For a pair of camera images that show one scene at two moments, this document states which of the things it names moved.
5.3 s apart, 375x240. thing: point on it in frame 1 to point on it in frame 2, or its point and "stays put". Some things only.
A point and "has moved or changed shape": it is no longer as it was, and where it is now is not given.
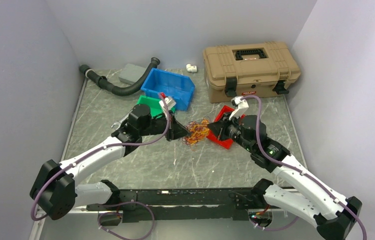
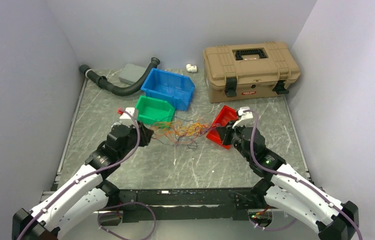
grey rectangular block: (131, 73) stays put
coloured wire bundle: (199, 130) has moved or changed shape
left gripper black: (176, 130) to (145, 134)
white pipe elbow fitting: (191, 68) stays put
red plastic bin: (226, 143) stays put
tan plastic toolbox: (248, 70) stays put
